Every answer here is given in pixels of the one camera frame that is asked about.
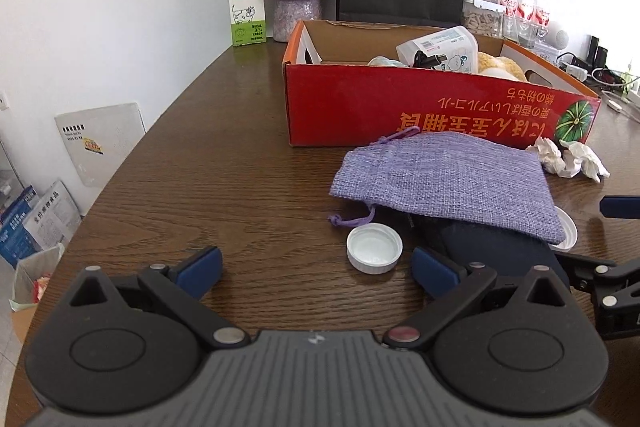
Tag purple woven pouch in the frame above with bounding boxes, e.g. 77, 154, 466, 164
330, 131, 565, 245

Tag white round speaker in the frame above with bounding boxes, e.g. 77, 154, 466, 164
544, 28, 570, 50

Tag crumpled white tissue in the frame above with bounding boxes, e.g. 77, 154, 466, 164
525, 136, 610, 183

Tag yellow white plush toy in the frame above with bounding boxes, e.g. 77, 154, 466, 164
477, 52, 527, 82

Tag white charger with cables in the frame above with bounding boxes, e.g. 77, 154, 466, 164
555, 52, 639, 124

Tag seed filled clear container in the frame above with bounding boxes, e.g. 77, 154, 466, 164
461, 0, 506, 39

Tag cardboard trash box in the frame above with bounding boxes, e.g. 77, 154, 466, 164
9, 243, 65, 343

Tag red cardboard box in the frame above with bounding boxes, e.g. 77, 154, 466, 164
283, 20, 600, 148

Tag dark navy zip case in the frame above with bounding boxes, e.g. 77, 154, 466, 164
412, 216, 570, 287

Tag white flip bottle cap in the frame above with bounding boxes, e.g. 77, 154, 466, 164
549, 206, 578, 253

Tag blue white paper boxes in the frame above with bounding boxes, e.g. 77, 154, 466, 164
1, 180, 81, 269

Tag white wet wipes pack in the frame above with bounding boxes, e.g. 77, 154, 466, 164
396, 26, 478, 74

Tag clear glass cup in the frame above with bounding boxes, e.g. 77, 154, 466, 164
516, 15, 536, 49

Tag white wall panel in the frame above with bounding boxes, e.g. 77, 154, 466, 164
54, 103, 145, 188

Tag white patterned tin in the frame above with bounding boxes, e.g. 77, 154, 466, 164
532, 42, 561, 63

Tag pale green plastic bag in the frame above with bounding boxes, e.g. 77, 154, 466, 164
368, 56, 406, 67

